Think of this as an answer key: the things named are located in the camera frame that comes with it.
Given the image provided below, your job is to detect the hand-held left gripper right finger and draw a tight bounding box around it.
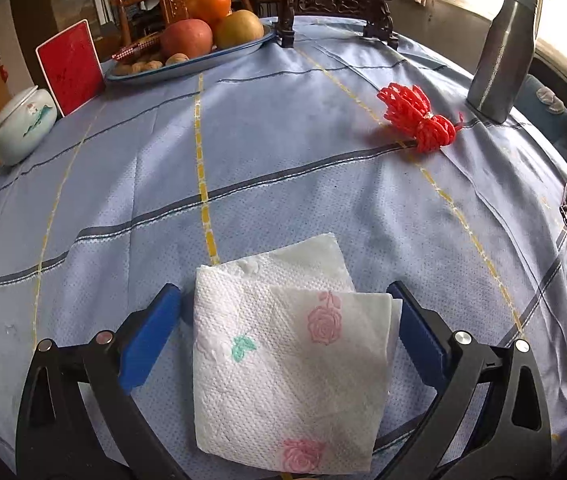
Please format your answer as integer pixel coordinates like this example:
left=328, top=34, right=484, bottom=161
left=371, top=280, right=555, bottom=480

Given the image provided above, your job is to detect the red apple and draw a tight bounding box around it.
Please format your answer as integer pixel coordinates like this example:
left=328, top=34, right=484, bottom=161
left=160, top=19, right=214, bottom=60

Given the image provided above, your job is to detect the red card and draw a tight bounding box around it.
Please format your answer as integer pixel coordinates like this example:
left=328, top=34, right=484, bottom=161
left=36, top=19, right=105, bottom=118

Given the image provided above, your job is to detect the pile of walnuts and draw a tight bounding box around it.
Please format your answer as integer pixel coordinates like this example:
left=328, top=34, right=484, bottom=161
left=113, top=52, right=190, bottom=77

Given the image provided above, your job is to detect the stainless steel bottle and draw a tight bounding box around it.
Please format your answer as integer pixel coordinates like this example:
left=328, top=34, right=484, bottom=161
left=466, top=0, right=539, bottom=125

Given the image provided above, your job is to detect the orange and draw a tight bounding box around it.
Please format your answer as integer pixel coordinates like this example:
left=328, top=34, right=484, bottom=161
left=186, top=0, right=233, bottom=27

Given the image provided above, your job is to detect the white ceramic jar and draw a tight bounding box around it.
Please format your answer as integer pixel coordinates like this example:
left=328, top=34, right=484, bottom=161
left=0, top=85, right=59, bottom=167

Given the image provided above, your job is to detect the blue rimmed enamel tray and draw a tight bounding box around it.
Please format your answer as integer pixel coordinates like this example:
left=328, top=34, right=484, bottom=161
left=104, top=22, right=277, bottom=84

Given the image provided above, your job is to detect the white rose print paper napkin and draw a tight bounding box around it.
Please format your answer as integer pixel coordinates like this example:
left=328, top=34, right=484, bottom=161
left=193, top=232, right=404, bottom=476

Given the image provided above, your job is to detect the blue armchair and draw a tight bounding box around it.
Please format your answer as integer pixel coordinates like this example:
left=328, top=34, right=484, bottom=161
left=516, top=74, right=567, bottom=162

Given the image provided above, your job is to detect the carved dark wooden stand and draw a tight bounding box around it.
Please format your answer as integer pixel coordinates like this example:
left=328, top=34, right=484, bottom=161
left=262, top=0, right=401, bottom=50

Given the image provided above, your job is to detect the blue checked tablecloth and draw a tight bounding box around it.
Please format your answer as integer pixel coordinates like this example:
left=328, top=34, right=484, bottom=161
left=0, top=15, right=567, bottom=480

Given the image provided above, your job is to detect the red foam fruit net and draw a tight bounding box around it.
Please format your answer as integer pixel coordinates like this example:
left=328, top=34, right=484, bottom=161
left=376, top=82, right=466, bottom=154

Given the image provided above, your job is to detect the red checked snack packet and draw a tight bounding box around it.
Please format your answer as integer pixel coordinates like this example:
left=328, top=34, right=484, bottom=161
left=112, top=42, right=145, bottom=64

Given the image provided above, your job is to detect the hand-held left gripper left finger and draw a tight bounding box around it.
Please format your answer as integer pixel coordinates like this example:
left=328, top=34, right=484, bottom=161
left=16, top=282, right=190, bottom=480

